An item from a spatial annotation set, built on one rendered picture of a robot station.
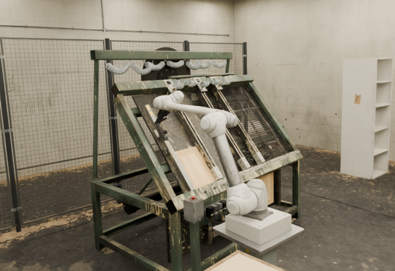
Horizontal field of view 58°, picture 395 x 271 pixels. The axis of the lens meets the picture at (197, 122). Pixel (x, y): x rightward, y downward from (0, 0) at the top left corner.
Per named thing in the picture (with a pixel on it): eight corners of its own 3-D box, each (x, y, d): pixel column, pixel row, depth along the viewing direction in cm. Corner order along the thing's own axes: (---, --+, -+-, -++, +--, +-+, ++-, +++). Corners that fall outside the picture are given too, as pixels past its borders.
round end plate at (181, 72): (146, 117, 403) (141, 46, 391) (143, 117, 407) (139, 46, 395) (194, 110, 460) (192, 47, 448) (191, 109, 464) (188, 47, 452)
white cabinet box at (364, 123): (371, 179, 605) (376, 57, 575) (340, 173, 650) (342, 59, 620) (388, 172, 643) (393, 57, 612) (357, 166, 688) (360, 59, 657)
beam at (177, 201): (171, 216, 300) (177, 211, 293) (164, 203, 304) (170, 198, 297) (297, 161, 458) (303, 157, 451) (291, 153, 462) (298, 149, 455)
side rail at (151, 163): (164, 203, 304) (171, 197, 297) (112, 101, 339) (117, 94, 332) (170, 201, 308) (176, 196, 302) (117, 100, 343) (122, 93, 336)
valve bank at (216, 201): (210, 233, 306) (209, 206, 303) (198, 228, 316) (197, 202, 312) (244, 214, 342) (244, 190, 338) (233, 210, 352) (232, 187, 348)
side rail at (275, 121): (288, 154, 456) (294, 150, 449) (243, 87, 490) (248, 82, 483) (291, 153, 462) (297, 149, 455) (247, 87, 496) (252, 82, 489)
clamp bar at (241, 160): (241, 171, 375) (256, 160, 360) (188, 83, 412) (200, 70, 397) (247, 169, 383) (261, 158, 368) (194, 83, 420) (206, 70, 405)
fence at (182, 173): (188, 192, 318) (191, 190, 316) (143, 107, 348) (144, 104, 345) (193, 190, 322) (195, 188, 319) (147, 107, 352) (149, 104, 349)
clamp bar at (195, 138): (213, 182, 343) (228, 170, 328) (158, 86, 380) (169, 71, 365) (220, 179, 350) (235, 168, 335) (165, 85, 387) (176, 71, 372)
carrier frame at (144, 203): (179, 299, 308) (175, 208, 296) (95, 248, 402) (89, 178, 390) (300, 217, 465) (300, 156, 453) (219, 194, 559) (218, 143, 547)
